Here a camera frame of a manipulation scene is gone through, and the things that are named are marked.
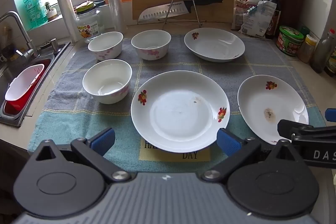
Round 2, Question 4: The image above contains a small potted plant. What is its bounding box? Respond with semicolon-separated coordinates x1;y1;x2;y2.
44;2;58;21

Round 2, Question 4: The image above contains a short plastic wrap roll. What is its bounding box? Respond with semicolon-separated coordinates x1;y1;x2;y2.
55;0;79;43

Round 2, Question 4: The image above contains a green dish soap bottle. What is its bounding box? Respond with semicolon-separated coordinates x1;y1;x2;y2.
22;0;49;30

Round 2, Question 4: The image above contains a red wash basin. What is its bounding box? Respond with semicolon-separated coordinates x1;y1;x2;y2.
4;57;53;119

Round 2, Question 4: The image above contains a black handled kitchen knife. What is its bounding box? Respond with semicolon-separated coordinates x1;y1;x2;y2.
138;0;223;22

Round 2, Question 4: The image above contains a metal faucet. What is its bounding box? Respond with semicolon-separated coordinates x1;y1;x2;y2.
0;11;38;67

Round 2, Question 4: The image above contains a steel sink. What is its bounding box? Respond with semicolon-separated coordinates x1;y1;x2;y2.
0;40;71;128

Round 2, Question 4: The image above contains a white bowl with pink flowers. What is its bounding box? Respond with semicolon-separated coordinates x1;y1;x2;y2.
87;31;124;61
82;59;132;105
131;30;172;61

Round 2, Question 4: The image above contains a green lid sauce jar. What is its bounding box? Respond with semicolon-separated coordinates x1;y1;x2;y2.
276;26;305;56

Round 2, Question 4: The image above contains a white plastic food packet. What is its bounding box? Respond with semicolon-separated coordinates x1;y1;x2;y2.
238;0;278;38

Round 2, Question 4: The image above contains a dark red knife block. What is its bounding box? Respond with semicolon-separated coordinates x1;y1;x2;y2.
278;0;307;30

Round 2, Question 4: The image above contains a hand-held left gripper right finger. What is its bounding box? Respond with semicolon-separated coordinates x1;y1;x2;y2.
202;128;300;184

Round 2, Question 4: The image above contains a red white food packet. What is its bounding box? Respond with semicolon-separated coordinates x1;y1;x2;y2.
231;0;260;30

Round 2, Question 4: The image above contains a white plastic strainer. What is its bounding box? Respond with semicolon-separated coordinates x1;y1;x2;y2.
5;64;45;101

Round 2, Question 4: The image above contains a metal sink soap dispenser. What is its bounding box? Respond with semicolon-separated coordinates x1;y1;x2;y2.
39;38;62;55

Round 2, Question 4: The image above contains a clear jar with fruit label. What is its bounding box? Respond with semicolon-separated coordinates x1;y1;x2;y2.
75;1;105;44

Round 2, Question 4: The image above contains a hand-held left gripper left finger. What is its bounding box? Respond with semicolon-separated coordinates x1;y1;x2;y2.
35;127;132;184

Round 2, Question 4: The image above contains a white plate with fruit print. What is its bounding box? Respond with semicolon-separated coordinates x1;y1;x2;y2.
184;28;246;63
131;70;231;153
237;75;310;145

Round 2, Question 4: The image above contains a grey blue checked dish cloth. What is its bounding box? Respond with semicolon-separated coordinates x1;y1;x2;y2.
28;35;327;165

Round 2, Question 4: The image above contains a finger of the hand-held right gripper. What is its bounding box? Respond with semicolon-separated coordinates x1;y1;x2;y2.
277;119;336;140
325;108;336;123

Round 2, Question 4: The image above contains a red cap clear bottle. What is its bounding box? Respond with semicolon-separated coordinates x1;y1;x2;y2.
310;28;336;73

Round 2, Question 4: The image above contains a yellow lid spice jar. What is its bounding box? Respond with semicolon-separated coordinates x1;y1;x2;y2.
297;34;317;64

